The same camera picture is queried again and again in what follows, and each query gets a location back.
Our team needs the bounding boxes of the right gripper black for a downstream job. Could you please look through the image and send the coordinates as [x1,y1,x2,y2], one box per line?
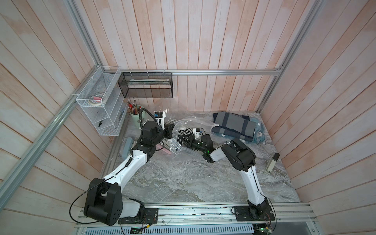
[180,136,208,155]

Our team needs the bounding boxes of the houndstooth patterned cloth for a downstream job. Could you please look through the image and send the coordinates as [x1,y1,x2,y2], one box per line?
[177,127,193,146]

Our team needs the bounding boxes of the clear plastic vacuum bag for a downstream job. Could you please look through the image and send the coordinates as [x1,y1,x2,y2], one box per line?
[152,111,215,163]

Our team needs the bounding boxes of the grey navy cloth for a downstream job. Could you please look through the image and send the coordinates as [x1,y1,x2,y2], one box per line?
[211,111,260,142]

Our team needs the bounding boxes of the teal bear print blanket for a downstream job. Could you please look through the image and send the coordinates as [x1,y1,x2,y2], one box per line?
[250,117,266,144]

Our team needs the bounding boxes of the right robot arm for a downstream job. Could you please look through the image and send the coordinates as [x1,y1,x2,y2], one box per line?
[182,134,270,219]

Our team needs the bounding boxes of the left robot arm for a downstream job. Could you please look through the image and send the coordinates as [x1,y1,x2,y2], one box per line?
[84,121,174,226]

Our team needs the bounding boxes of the green pen cup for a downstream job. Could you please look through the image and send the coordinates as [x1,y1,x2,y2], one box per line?
[129,105,146,126]

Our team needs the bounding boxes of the pens in cup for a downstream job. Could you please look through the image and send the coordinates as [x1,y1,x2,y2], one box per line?
[127,99,142,115]

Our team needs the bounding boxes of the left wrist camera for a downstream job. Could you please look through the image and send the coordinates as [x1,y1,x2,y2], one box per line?
[154,111,166,129]

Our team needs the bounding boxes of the black mesh wall basket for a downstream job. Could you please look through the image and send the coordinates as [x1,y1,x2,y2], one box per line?
[117,72,174,99]

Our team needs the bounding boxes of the white wire shelf rack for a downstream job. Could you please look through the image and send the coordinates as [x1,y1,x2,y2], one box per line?
[76,66,126,136]

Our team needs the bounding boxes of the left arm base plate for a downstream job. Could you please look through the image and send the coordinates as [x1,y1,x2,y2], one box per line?
[118,208,159,225]

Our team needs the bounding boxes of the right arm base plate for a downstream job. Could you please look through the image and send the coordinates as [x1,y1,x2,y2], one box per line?
[233,206,276,222]

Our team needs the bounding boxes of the aluminium rail base frame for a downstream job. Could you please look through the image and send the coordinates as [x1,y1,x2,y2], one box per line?
[72,202,324,235]

